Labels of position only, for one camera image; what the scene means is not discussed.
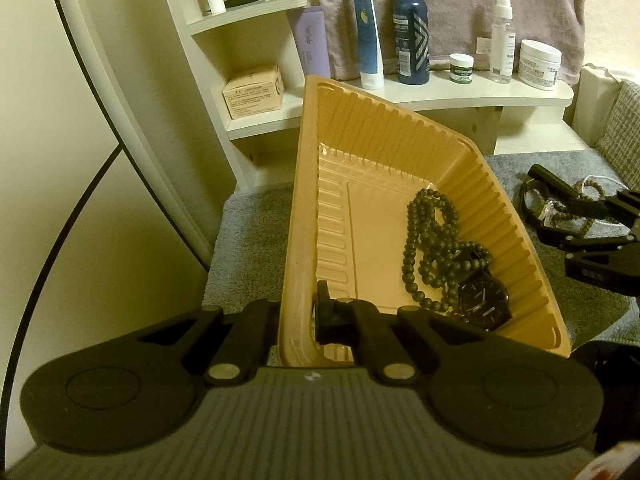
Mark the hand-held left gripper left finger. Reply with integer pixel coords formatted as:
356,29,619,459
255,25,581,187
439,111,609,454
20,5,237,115
135,299,282,387

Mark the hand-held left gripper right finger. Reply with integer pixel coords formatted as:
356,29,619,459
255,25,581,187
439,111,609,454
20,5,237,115
314,280,483,385

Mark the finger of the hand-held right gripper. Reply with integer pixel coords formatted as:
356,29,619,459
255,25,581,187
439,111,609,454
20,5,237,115
537,225,638,256
567,189,640,222

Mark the white pearl necklace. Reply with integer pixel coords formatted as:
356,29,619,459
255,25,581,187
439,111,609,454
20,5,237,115
575,179,626,226

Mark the brown bead necklace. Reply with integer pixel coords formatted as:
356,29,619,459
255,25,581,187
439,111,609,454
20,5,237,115
575,176,608,202
400,187,493,313

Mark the black wrist band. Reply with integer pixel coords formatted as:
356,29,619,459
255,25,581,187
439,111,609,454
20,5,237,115
527,164,576,198

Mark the orange plastic tray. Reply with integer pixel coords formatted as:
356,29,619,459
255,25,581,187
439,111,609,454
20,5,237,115
276,74,572,368

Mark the black dial wristwatch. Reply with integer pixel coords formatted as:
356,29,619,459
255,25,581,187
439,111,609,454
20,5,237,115
452,245,512,332

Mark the grey woven cushion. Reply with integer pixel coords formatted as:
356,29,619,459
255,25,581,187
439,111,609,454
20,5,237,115
595,79,640,181

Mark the grey-blue towel mat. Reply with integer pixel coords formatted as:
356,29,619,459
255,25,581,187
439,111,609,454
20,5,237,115
202,147,633,356

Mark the cream quilted pillow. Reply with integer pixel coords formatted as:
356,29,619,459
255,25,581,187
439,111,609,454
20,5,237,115
572,62,640,146

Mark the white cream jar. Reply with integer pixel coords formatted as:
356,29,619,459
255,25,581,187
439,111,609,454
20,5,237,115
517,39,562,92

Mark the clear spray bottle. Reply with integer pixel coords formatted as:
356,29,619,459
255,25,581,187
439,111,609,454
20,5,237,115
487,0,516,84

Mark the cream corner shelf unit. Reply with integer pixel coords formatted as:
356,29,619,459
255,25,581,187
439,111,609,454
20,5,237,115
152,0,591,193

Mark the small green jar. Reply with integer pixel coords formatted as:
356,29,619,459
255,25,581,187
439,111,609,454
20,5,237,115
448,53,475,83

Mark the small cardboard box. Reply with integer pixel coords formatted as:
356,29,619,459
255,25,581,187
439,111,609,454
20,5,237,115
221,64,285,120

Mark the cream curved furniture panel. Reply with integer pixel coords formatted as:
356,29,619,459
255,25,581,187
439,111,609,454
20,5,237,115
42,0,236,271

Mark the lavender tube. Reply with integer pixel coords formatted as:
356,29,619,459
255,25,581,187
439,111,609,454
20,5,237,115
286,6,331,78

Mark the dark blue spray bottle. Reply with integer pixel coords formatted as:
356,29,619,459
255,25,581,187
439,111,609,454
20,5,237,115
391,0,431,86

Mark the white and blue tube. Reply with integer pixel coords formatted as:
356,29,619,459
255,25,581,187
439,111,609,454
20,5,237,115
350,0,386,90

